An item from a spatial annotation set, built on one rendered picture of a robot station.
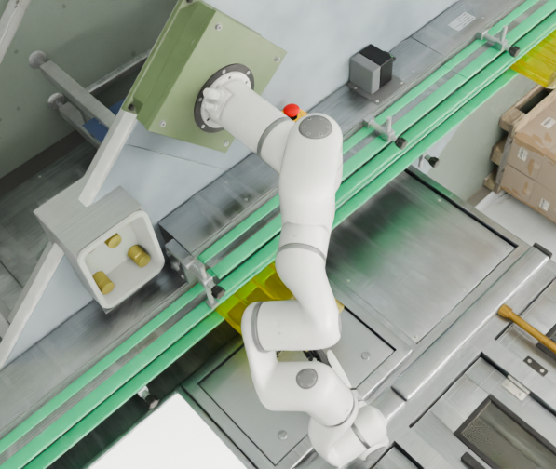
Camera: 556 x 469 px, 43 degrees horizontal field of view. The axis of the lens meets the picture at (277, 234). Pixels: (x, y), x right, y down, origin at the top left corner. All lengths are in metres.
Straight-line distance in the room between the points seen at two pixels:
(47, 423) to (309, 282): 0.74
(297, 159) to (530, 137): 4.30
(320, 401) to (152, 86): 0.66
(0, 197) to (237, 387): 0.99
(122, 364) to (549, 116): 4.40
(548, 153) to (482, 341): 3.59
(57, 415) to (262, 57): 0.88
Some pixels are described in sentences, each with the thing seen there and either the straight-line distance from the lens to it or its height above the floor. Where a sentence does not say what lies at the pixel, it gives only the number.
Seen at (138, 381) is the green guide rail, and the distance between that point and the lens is 1.69.
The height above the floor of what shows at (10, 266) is 0.35.
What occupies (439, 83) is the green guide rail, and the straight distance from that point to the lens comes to 1.97.
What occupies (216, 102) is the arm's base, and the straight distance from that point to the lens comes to 1.40.
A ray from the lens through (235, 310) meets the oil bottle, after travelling 1.66.
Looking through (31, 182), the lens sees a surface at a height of 0.12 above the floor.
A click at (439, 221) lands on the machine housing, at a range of 2.03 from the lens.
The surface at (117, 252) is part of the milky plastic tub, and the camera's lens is 1.63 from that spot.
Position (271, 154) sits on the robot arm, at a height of 1.03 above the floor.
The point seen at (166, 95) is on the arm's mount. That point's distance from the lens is 1.35.
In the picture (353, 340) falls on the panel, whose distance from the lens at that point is 1.78.
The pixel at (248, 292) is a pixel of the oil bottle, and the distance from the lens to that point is 1.68.
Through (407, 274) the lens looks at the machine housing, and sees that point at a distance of 1.92.
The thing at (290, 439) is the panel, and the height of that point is 1.27.
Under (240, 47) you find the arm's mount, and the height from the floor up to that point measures 0.84.
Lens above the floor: 1.72
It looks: 27 degrees down
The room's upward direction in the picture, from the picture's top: 130 degrees clockwise
